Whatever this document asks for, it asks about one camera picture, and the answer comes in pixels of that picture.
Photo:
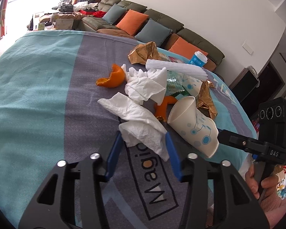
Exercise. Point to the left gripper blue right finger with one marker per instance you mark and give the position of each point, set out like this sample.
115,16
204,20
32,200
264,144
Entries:
174,157

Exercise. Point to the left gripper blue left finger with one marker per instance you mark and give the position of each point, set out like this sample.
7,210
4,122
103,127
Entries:
113,156

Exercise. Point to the white paper cup blue print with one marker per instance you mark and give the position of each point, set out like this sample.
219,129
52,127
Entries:
193,126

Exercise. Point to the white tissue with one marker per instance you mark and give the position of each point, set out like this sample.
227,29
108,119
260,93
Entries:
139,126
144,85

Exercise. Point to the curved orange peel strip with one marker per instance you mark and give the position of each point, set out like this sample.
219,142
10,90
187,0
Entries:
160,110

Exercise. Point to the torn gold foil wrapper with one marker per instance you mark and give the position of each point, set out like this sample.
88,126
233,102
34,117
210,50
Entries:
204,102

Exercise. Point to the green snack wrapper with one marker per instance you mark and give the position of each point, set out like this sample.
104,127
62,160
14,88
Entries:
174,85

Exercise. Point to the large orange peel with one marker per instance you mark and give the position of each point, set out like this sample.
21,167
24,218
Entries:
115,79

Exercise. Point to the teal and grey tablecloth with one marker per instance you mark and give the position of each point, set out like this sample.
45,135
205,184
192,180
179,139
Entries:
50,118

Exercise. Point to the blue coffee cup white lid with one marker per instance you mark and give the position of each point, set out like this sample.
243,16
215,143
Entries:
198,59

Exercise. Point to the crumpled gold wrapper far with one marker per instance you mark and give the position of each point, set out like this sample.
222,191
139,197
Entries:
142,52

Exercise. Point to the orange cushion near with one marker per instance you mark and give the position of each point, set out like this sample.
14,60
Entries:
185,49

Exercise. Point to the orange cushion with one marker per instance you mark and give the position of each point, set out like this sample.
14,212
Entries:
132,22
185,49

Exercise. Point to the grey-blue cushion near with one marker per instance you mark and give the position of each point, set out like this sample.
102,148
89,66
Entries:
153,31

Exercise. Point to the grey-blue cushion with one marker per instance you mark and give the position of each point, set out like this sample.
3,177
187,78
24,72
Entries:
153,31
114,13

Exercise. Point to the green sectional sofa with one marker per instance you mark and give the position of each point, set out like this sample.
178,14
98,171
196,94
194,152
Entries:
95,23

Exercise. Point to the orange cushion far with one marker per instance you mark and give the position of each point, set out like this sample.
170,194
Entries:
132,22

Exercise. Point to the grey-blue cushion far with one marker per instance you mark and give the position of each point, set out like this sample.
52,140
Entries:
114,13

